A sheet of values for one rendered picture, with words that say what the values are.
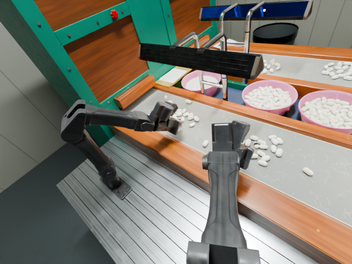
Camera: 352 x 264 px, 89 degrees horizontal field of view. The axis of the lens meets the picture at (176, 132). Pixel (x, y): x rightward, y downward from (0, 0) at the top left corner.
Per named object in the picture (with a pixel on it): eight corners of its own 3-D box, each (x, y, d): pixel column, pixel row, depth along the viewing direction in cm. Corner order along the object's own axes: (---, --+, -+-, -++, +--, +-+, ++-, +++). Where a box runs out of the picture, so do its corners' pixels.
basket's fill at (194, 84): (206, 102, 115) (205, 95, 111) (180, 95, 128) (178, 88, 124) (224, 85, 125) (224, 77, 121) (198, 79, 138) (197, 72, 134)
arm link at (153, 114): (168, 102, 79) (144, 94, 72) (176, 111, 73) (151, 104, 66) (157, 123, 83) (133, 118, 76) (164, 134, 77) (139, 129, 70)
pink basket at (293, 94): (295, 125, 89) (300, 110, 82) (239, 121, 99) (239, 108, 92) (291, 94, 105) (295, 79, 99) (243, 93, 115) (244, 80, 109)
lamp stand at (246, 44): (246, 91, 116) (252, 11, 85) (219, 85, 128) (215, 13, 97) (259, 76, 124) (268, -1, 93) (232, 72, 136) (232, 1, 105)
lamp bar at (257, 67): (254, 80, 60) (256, 60, 55) (139, 59, 96) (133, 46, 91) (264, 69, 64) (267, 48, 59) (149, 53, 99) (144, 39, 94)
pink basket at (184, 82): (225, 97, 116) (224, 85, 110) (185, 106, 119) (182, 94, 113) (217, 77, 135) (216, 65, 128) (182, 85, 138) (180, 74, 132)
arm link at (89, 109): (147, 110, 77) (64, 97, 60) (154, 121, 70) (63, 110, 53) (139, 133, 82) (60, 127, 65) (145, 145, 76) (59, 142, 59)
